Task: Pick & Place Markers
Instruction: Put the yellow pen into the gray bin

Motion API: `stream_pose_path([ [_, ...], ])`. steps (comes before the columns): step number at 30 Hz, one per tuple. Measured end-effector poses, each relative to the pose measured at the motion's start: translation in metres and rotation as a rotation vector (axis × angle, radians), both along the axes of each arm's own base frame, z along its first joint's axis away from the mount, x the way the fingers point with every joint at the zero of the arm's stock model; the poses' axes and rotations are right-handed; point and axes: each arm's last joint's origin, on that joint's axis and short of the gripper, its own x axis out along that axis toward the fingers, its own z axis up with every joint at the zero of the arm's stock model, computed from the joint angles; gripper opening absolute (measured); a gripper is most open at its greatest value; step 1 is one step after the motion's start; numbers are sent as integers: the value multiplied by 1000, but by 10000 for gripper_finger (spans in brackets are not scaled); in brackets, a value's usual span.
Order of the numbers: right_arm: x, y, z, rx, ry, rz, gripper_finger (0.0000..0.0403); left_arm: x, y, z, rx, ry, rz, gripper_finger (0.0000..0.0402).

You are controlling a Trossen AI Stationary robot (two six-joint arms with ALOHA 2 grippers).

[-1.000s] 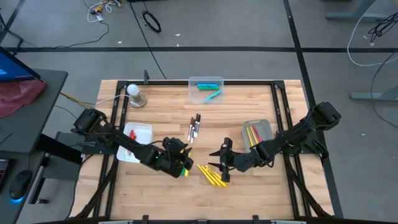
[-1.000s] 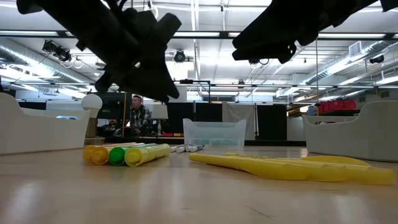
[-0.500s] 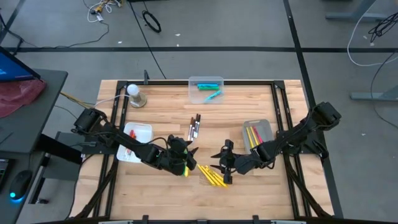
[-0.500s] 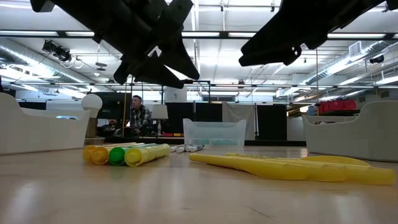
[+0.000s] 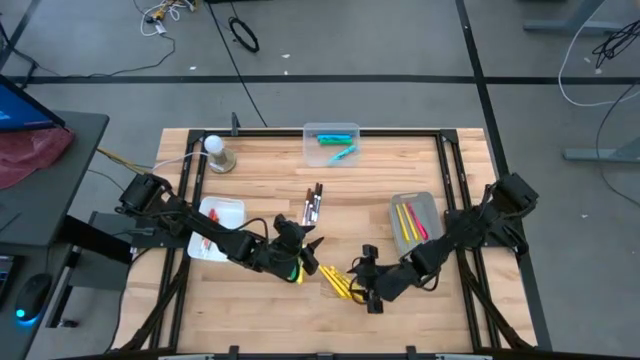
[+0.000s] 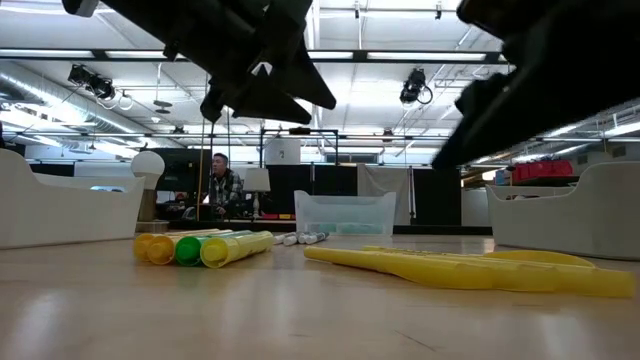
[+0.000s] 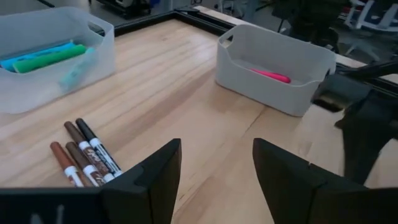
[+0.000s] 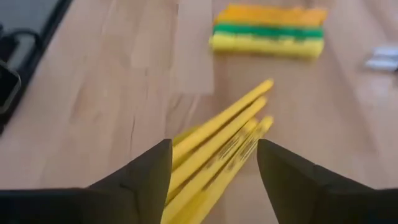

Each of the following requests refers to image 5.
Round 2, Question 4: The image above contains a white lamp cable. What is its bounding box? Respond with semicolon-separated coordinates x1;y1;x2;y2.
152;151;211;172

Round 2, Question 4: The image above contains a tangled black cable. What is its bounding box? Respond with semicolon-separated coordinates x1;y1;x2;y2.
592;19;640;70

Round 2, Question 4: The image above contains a grey table leg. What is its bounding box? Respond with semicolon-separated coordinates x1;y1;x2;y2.
522;0;626;36

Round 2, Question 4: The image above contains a teal chunky highlighter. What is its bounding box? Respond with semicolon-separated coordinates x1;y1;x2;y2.
327;144;358;164

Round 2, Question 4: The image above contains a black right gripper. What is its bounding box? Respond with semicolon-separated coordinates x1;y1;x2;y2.
348;243;416;315

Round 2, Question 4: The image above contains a computer monitor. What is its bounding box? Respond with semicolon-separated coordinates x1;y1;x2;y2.
0;73;67;134

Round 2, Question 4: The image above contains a coiled black cable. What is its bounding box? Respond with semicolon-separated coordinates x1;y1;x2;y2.
228;16;261;54

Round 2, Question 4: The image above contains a clear plastic bin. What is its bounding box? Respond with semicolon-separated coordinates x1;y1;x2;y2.
302;122;362;169

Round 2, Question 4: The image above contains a brass lamp with white bulb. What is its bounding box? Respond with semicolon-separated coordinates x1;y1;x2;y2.
203;134;238;175

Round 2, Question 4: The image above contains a black floor beam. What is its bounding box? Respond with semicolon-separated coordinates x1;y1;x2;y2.
453;0;554;351
0;74;640;85
0;0;44;69

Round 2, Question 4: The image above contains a black aluminium frame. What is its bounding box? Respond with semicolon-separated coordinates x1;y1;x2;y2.
112;127;539;360

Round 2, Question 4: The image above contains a maroon cloth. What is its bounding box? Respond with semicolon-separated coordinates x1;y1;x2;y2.
0;127;76;190

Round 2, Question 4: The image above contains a yellow cable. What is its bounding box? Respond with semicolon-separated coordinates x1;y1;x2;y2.
97;147;151;176

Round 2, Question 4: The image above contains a slim pink highlighter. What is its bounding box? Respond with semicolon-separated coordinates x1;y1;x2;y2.
405;202;430;241

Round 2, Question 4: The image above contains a grey translucent plastic bin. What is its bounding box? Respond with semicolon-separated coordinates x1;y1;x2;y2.
388;191;445;259

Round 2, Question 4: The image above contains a white cable bundle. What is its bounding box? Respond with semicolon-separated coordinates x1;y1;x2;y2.
138;0;197;37

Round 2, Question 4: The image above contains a white plastic bin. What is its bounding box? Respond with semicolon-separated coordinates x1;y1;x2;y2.
187;196;248;264

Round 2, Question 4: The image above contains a black computer mouse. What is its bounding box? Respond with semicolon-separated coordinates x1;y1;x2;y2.
14;273;54;324

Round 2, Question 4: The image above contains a grey table foot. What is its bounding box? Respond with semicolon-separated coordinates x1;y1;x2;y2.
563;137;640;164

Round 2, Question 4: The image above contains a white floor cable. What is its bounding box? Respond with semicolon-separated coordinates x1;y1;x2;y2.
557;0;640;108

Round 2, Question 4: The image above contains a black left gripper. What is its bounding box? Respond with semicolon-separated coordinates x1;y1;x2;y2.
259;214;325;284

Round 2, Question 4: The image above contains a dark grey desk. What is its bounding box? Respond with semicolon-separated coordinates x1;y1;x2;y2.
0;110;110;360

